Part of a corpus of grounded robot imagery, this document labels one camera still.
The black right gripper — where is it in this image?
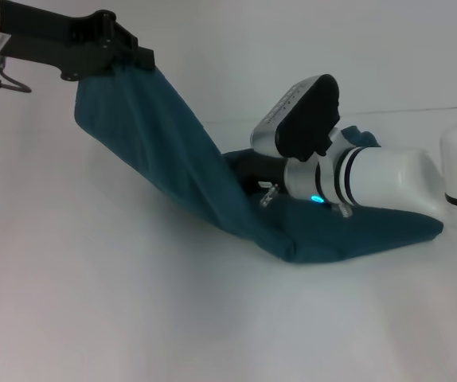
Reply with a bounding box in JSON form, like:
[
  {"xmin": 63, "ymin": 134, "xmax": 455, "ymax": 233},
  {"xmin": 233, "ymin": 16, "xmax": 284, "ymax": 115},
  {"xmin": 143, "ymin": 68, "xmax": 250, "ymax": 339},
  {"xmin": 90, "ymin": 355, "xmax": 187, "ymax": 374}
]
[{"xmin": 234, "ymin": 153, "xmax": 290, "ymax": 193}]

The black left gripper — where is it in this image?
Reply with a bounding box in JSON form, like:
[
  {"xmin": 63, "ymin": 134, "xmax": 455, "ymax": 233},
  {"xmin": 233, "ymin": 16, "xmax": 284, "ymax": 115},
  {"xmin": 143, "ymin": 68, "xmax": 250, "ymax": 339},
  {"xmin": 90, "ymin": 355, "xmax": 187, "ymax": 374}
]
[{"xmin": 0, "ymin": 0, "xmax": 156, "ymax": 84}]

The dark left arm cable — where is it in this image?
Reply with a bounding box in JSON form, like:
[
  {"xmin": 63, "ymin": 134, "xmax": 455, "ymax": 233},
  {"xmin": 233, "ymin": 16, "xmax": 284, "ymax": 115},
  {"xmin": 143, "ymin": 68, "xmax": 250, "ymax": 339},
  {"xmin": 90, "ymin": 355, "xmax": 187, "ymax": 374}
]
[{"xmin": 0, "ymin": 51, "xmax": 33, "ymax": 96}]

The teal blue shirt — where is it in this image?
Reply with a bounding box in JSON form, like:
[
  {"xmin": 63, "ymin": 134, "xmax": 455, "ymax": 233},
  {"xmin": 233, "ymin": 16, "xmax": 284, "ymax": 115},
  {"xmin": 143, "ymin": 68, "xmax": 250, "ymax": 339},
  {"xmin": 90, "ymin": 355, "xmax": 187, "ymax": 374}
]
[{"xmin": 72, "ymin": 64, "xmax": 445, "ymax": 267}]

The silver metal plug fitting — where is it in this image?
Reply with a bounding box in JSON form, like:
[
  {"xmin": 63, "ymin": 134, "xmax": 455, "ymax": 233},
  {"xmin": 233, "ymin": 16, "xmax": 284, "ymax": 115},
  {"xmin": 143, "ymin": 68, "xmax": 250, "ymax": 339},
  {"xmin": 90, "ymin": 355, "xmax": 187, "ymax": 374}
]
[{"xmin": 257, "ymin": 181, "xmax": 281, "ymax": 211}]

